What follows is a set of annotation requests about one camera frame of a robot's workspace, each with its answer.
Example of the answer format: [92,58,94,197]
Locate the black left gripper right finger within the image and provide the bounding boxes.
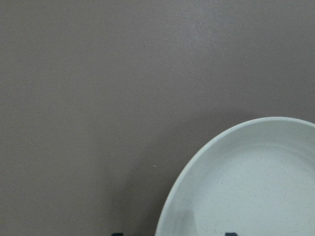
[225,232,238,236]

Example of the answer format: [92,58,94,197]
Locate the beige shallow bowl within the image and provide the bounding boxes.
[156,117,315,236]

